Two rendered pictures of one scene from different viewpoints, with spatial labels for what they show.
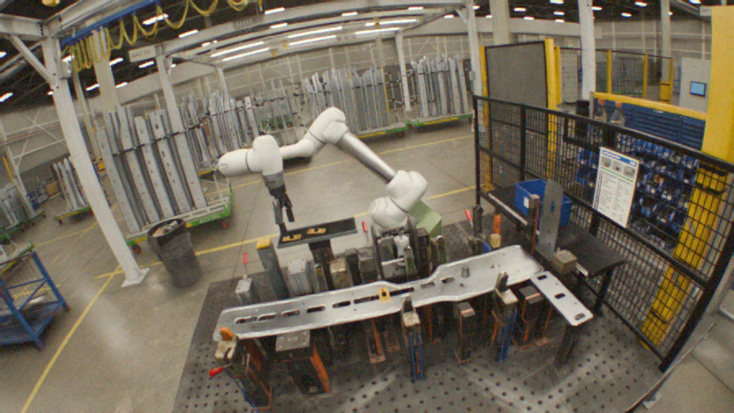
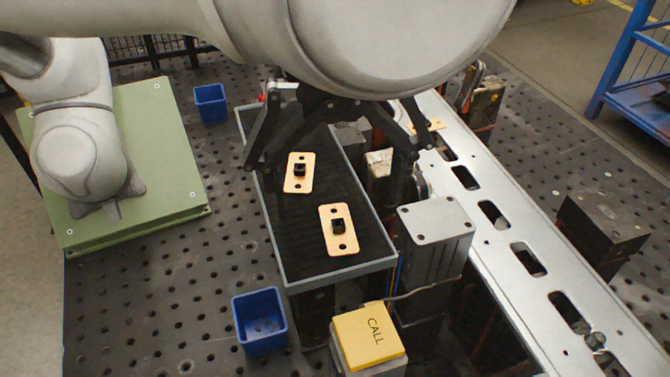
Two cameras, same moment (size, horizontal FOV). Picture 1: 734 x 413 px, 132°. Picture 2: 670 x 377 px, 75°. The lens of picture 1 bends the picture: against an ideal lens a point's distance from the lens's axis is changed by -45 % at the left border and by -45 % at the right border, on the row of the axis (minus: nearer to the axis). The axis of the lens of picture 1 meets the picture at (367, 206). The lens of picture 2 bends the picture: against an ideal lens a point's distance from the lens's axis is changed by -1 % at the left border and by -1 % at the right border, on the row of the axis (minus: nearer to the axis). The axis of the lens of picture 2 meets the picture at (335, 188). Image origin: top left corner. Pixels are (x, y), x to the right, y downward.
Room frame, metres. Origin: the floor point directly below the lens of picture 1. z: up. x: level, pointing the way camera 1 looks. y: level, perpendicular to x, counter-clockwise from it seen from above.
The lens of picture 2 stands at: (1.28, 0.71, 1.59)
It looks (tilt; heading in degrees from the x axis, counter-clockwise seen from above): 45 degrees down; 256
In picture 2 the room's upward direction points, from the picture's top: straight up
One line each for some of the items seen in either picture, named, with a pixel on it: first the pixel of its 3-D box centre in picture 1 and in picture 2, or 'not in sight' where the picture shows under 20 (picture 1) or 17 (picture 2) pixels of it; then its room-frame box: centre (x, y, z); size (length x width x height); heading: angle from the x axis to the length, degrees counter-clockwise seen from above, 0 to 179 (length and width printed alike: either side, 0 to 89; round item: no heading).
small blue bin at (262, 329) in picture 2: not in sight; (261, 324); (1.32, 0.23, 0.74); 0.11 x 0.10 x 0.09; 94
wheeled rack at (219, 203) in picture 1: (166, 182); not in sight; (4.23, 3.12, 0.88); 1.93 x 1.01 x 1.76; 105
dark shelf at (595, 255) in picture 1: (545, 220); not in sight; (1.16, -0.89, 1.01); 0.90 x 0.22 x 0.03; 4
